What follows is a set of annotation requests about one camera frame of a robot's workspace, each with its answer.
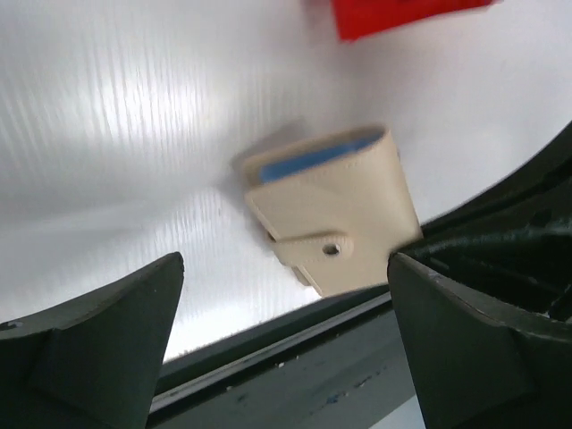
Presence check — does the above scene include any red plastic bin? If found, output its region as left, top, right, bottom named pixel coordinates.
left=332, top=0, right=494, bottom=41

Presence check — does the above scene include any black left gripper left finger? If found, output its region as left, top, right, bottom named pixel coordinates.
left=1, top=252, right=184, bottom=428

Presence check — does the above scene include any beige leather card holder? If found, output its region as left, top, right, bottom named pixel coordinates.
left=242, top=124, right=423, bottom=298

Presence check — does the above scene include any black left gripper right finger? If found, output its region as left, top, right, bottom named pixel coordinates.
left=388, top=254, right=571, bottom=428

